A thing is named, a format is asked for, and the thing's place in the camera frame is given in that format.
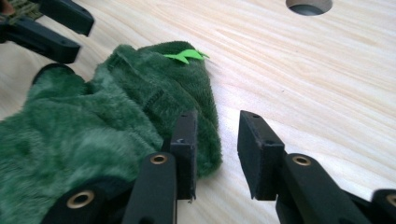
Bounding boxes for green woven basket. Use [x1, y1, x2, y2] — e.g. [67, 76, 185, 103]
[6, 0, 44, 25]

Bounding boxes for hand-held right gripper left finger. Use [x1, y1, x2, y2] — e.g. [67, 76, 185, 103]
[170, 110, 199, 201]

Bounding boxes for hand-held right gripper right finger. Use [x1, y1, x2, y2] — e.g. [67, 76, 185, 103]
[236, 109, 287, 202]

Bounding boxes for green plush cloth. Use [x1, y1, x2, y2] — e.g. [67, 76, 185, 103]
[0, 40, 223, 224]

